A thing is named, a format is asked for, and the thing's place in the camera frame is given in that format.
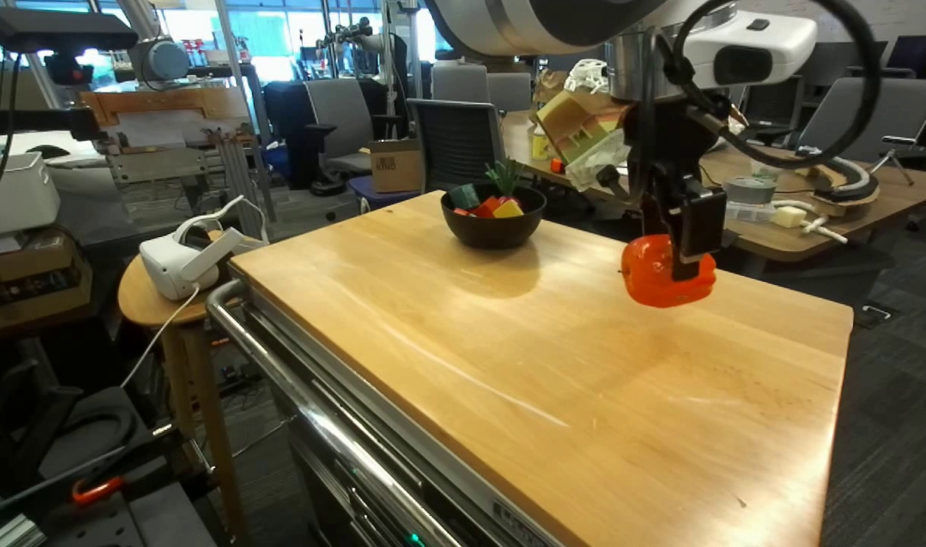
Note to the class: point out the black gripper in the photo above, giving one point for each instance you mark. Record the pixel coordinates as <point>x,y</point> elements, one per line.
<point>662,148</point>

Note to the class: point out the orange pumpkin toy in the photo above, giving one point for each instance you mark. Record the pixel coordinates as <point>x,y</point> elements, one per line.
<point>648,281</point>

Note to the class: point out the red radish toy green leaves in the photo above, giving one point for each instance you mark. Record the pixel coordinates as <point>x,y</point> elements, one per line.
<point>502,180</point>

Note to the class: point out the red wooden cube block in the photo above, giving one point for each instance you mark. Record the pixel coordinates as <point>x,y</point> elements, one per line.
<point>485,211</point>

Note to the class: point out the teal hexagonal prism block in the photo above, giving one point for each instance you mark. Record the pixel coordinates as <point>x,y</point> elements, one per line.
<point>461,198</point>

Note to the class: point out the black bowl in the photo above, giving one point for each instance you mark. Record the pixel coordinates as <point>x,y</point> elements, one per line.
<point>493,235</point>

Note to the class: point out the grey tape roll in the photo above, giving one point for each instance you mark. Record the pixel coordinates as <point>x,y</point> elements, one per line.
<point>753,189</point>

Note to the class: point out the white power adapter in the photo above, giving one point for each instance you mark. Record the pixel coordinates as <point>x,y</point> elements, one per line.
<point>790,216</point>

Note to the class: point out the chips bag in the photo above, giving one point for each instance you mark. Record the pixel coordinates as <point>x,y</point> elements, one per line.
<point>572,127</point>

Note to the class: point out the black white curved headset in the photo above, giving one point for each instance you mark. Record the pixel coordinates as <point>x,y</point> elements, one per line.
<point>850,192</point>

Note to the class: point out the wooden office desk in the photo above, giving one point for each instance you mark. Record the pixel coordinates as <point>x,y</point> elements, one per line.
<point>886,216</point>

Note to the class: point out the grey office chair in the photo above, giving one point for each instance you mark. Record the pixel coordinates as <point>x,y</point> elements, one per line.
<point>865,109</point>
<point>339,115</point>

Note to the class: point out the cardboard box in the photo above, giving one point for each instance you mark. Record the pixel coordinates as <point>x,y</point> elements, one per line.
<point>395,168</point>

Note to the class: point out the wooden table cart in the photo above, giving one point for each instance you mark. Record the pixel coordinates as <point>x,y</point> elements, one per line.
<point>358,505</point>

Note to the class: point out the white VR headset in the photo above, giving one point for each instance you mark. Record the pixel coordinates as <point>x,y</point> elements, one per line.
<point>176,264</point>

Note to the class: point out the round wooden stool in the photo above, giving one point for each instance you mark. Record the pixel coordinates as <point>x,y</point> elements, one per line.
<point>138,300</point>

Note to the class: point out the brown cardboard stack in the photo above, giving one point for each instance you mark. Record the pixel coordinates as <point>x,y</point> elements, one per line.
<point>26,273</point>

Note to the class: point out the white storage box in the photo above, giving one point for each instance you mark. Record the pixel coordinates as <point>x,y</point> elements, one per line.
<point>10,198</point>

